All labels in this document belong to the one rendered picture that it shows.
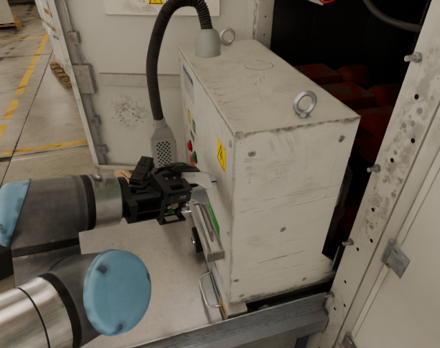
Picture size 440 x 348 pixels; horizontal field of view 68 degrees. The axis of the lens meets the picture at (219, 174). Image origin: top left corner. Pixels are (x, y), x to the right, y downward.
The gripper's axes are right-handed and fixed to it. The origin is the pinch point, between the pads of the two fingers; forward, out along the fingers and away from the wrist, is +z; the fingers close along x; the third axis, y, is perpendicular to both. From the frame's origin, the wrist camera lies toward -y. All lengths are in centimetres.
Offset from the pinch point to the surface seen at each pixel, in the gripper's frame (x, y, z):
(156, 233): -37.8, -26.1, 4.2
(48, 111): -122, -337, 17
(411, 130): 22.6, 25.6, 14.8
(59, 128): -121, -291, 19
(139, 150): -28, -65, 12
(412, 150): 20.0, 26.9, 15.1
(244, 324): -33.6, 15.1, 9.2
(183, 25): 22, -53, 16
